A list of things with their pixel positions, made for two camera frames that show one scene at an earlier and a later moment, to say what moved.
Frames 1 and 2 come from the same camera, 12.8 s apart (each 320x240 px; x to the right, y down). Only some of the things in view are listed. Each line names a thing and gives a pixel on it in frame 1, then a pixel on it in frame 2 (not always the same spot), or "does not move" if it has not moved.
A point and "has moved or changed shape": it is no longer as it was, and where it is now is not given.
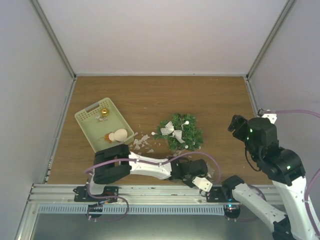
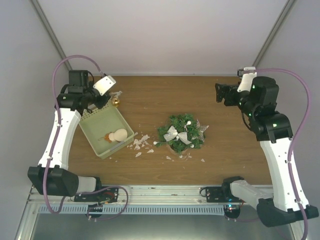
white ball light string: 186,123 -> 188,123
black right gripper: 239,121 -> 221,94
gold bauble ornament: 104,111 -> 115,102
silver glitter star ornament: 210,171 -> 201,129
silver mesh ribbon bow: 169,128 has moved or changed shape
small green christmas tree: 183,132 does not move
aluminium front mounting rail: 157,194 does not move
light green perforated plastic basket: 103,126 does not move
